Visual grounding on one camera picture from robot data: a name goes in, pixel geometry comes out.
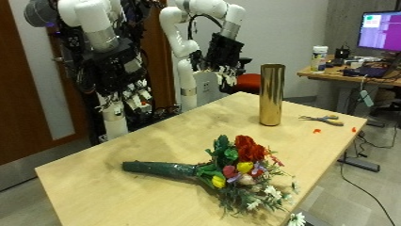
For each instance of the brown door with frosted pane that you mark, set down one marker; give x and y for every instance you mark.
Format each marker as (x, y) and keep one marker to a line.
(16, 109)

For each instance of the red office chair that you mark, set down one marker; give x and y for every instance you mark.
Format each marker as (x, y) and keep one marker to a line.
(248, 82)

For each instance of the person in grey sweater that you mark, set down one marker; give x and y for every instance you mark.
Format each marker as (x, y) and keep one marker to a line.
(39, 12)

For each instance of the white wipes canister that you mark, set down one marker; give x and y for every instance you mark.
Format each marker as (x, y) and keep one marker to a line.
(320, 59)

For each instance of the white hanging power adapter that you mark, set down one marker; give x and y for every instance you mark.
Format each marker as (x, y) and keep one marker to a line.
(366, 98)

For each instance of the computer monitor with purple screen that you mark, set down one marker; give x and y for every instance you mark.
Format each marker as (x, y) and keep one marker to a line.
(382, 31)

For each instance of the wooden office desk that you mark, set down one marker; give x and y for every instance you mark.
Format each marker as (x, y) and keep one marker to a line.
(329, 74)

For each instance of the white robot control box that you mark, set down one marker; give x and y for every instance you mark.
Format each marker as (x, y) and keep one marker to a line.
(207, 91)

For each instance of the small orange scrap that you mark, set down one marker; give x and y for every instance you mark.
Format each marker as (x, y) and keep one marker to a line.
(316, 130)
(353, 129)

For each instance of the grey table leg foot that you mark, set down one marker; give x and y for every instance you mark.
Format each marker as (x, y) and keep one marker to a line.
(362, 164)

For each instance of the small black device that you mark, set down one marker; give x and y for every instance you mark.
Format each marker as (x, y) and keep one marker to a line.
(342, 52)

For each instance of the black equipment stand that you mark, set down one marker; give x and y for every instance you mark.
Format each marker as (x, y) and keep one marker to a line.
(77, 78)

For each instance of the brown wooden door leaf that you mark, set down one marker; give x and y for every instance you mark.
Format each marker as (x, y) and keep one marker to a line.
(155, 62)

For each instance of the tall gold cylinder vase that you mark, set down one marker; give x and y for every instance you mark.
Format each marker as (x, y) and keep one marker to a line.
(270, 94)

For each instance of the flower bouquet with green wrap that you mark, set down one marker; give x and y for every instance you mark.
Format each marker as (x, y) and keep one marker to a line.
(247, 153)

